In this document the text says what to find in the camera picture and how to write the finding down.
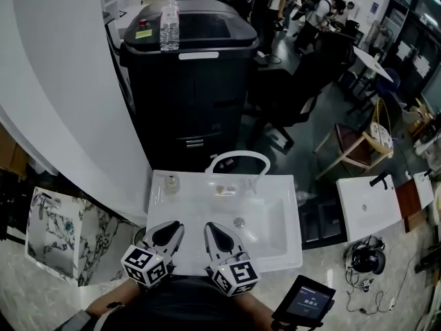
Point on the person's black shirt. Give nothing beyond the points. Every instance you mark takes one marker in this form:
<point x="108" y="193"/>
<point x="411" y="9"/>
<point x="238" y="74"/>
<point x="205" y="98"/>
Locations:
<point x="186" y="309"/>

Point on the clear plastic water bottle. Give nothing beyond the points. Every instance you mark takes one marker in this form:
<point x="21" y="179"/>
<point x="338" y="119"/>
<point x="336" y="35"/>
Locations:
<point x="169" y="26"/>

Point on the black mesh office chair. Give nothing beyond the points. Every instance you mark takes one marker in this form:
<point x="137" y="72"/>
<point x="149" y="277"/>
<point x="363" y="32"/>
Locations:
<point x="303" y="81"/>

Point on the black faucet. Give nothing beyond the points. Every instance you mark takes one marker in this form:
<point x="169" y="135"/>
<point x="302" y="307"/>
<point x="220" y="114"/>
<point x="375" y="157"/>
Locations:
<point x="379" y="179"/>

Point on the white table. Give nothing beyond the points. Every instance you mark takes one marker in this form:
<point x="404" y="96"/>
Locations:
<point x="372" y="62"/>

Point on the wooden chair with maroon seat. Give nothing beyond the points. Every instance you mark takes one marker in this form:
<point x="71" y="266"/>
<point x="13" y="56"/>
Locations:
<point x="355" y="147"/>

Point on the marble pattern sink basin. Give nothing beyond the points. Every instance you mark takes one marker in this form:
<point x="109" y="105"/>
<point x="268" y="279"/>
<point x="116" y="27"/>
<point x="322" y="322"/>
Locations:
<point x="48" y="240"/>

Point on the white sink with black faucet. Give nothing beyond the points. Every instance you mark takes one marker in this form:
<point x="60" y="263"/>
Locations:
<point x="368" y="216"/>

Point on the white curved faucet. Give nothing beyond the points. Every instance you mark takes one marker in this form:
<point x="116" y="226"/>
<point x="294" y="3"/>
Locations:
<point x="237" y="153"/>

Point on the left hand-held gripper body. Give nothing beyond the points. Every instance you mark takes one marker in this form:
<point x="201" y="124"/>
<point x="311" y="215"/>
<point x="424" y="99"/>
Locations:
<point x="141" y="264"/>

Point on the black tablet screen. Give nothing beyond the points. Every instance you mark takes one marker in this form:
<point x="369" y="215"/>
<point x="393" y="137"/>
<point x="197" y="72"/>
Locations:
<point x="306" y="300"/>

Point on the white table surface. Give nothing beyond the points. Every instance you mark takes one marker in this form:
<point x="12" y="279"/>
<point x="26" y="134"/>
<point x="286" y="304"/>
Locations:
<point x="193" y="205"/>

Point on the white power adapter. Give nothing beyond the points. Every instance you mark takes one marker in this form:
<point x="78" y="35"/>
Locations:
<point x="392" y="303"/>

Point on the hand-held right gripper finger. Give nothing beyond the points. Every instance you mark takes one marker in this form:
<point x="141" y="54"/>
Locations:
<point x="211" y="247"/>
<point x="234" y="248"/>

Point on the person's grey sleeve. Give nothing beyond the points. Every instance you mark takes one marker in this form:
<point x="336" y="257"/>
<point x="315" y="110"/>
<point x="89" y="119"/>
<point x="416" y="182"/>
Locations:
<point x="74" y="322"/>

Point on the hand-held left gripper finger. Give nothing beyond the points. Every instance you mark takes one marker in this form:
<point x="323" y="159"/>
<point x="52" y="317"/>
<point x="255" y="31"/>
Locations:
<point x="151" y="238"/>
<point x="177" y="240"/>

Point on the small white basin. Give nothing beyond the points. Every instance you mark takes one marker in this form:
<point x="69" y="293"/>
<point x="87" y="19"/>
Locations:
<point x="424" y="190"/>

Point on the person's right forearm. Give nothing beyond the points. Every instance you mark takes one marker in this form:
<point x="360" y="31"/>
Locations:
<point x="256" y="305"/>

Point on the large black machine cabinet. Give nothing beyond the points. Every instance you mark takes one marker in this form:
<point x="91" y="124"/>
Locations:
<point x="186" y="98"/>

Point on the black tablet mount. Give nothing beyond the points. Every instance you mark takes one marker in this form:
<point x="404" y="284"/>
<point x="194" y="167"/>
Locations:
<point x="293" y="324"/>

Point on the brown cardboard box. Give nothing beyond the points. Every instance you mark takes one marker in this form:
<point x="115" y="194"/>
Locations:
<point x="12" y="153"/>

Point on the frosted glass bottle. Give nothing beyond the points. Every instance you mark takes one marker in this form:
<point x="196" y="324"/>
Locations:
<point x="172" y="184"/>

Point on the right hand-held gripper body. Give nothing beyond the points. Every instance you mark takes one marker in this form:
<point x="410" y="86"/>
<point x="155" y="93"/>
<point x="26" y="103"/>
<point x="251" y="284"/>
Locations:
<point x="237" y="278"/>

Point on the person's left forearm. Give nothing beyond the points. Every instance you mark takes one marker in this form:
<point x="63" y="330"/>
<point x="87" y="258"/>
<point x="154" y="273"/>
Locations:
<point x="110" y="297"/>

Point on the brown wooden cabinet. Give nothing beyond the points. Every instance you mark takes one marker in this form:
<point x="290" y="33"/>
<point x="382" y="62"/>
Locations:
<point x="408" y="202"/>

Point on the small yellow tag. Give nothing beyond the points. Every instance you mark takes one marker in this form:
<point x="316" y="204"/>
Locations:
<point x="219" y="189"/>

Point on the black headset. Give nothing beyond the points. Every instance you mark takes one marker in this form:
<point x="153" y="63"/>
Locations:
<point x="367" y="257"/>

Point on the small tracker device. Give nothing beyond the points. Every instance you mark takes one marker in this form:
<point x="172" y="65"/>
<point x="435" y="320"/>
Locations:
<point x="367" y="284"/>

